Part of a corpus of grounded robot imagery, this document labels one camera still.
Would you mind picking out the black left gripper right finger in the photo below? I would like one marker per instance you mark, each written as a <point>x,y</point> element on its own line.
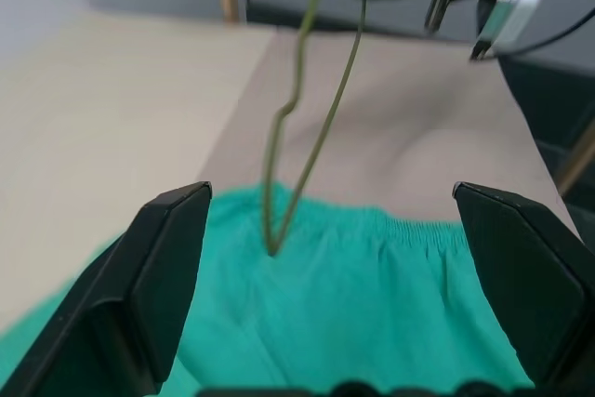
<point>534,285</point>

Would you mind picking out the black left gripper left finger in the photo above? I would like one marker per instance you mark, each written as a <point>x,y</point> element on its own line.
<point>116,304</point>

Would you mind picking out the green shorts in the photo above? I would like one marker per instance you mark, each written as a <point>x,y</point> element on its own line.
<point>325,308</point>

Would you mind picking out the grey table mat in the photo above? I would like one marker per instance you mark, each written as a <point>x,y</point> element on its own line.
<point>395,113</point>

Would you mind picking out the wooden leg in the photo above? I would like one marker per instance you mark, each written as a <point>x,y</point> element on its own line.
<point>578,160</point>

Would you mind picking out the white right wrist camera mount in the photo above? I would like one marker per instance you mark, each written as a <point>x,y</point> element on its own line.
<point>513,2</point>

